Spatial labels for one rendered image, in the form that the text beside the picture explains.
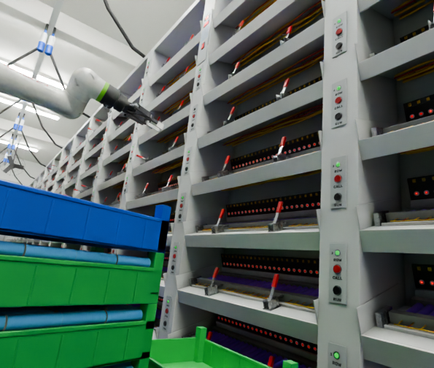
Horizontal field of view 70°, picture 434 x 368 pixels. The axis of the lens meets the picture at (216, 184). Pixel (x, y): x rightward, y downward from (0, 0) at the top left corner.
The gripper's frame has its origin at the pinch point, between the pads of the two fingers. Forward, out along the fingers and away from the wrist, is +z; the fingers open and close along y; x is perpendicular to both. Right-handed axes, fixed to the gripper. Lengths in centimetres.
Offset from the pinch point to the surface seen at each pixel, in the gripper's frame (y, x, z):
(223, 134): 42.6, -11.9, 12.2
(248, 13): 37, 54, 9
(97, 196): -115, -17, 15
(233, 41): 43, 28, 3
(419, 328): 104, -64, 28
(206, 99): 27.9, 8.1, 7.8
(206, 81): 25.4, 18.1, 6.1
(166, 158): -2.0, -11.3, 11.9
